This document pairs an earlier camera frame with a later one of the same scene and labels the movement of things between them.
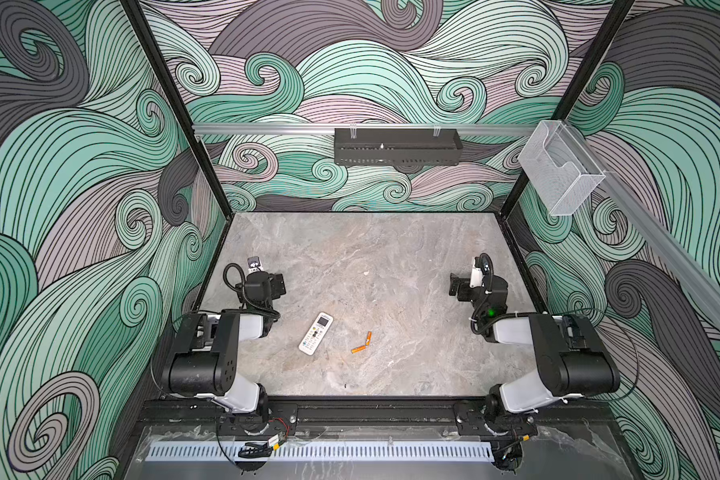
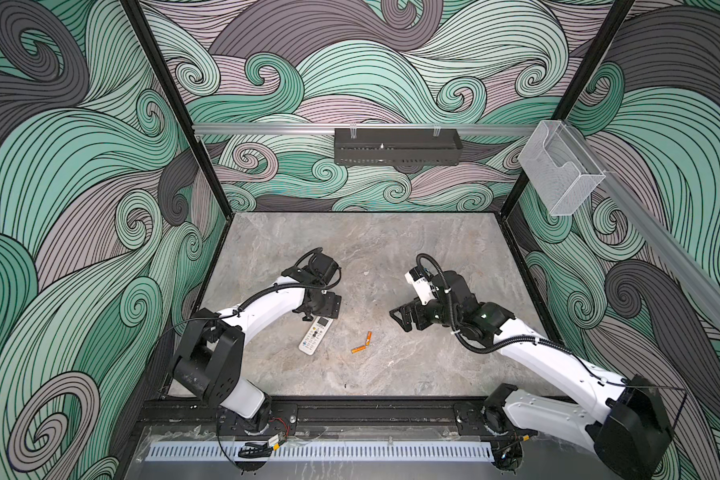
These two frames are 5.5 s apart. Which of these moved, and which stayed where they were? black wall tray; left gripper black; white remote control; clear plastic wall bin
Moved: left gripper black
Stayed: white remote control; clear plastic wall bin; black wall tray
